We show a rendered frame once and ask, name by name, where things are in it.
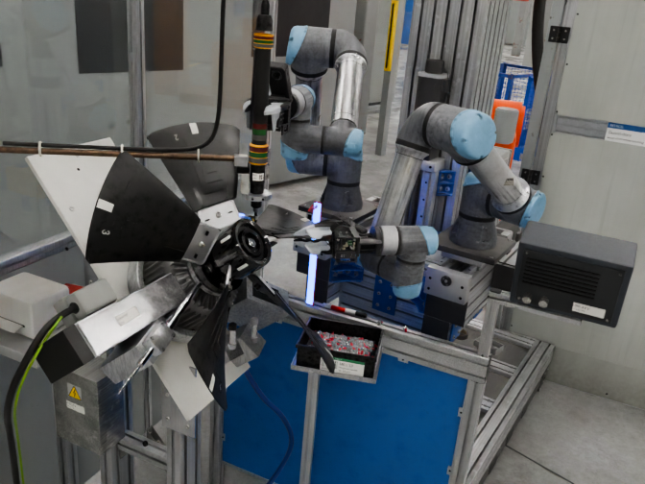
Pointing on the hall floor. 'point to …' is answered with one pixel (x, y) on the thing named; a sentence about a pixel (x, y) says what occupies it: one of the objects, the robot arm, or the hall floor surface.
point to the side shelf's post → (67, 465)
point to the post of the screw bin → (309, 427)
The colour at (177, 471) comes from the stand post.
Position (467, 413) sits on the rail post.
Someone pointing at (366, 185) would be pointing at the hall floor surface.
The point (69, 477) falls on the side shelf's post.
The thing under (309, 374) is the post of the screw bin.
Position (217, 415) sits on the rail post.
